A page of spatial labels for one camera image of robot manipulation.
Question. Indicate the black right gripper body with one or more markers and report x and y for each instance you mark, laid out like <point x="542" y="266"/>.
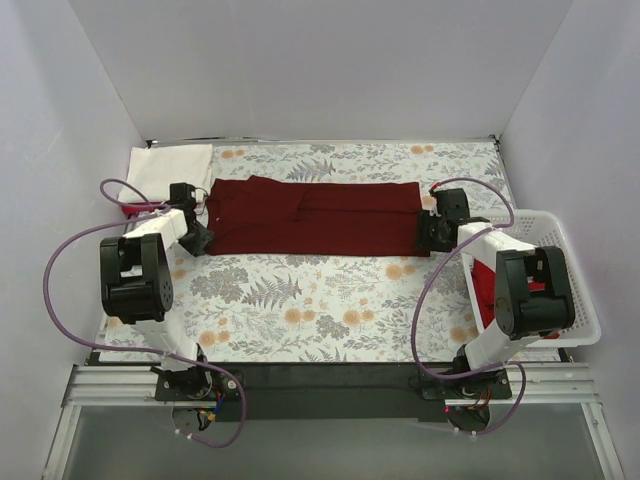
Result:
<point x="431" y="232"/>

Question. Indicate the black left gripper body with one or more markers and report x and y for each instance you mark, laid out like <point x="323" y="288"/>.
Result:
<point x="201" y="239"/>

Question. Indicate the dark red t-shirt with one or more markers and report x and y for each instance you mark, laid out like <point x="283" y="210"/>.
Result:
<point x="264" y="216"/>

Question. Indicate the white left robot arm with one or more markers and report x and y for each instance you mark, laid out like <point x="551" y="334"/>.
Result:
<point x="137" y="288"/>

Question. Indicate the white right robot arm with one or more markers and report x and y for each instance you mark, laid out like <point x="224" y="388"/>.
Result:
<point x="486" y="242"/>

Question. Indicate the bright red t-shirt in basket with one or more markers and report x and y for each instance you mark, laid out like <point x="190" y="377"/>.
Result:
<point x="523" y="296"/>

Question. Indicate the folded pink-red t-shirt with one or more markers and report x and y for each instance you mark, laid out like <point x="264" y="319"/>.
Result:
<point x="141" y="210"/>

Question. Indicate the floral patterned table mat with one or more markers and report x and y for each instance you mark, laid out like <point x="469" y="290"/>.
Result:
<point x="323" y="308"/>

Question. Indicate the folded cream t-shirt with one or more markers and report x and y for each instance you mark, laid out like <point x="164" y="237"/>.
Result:
<point x="153" y="170"/>

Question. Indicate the white plastic laundry basket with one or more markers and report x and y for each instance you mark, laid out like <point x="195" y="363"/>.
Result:
<point x="543" y="228"/>

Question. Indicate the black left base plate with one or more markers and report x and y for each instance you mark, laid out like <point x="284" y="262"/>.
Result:
<point x="197" y="383"/>

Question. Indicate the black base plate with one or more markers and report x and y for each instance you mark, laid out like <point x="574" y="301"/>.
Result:
<point x="492" y="385"/>
<point x="197" y="383"/>

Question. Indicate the aluminium frame rail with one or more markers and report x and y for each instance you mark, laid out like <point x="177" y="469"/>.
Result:
<point x="103" y="412"/>

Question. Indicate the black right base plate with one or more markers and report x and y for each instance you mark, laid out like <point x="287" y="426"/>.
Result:
<point x="492" y="385"/>

